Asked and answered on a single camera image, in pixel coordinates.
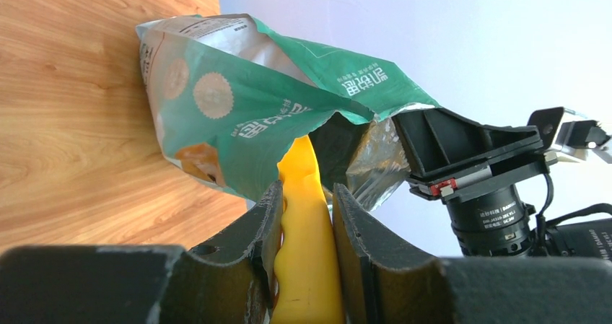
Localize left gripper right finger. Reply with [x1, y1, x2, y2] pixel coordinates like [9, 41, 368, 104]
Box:
[333, 183, 611, 323]

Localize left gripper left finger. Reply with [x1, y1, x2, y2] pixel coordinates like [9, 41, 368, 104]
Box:
[1, 182, 283, 323]

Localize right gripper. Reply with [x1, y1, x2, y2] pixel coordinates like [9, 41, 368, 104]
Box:
[392, 108, 548, 203]

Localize yellow plastic scoop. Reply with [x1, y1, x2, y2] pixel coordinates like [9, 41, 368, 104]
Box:
[271, 136, 345, 323]

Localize green pet food bag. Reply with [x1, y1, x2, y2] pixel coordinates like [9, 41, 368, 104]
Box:
[136, 14, 437, 210]

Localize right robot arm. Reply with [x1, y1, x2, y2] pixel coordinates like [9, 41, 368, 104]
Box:
[393, 107, 611, 258]

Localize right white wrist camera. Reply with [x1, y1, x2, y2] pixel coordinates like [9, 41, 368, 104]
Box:
[528, 107, 611, 164]

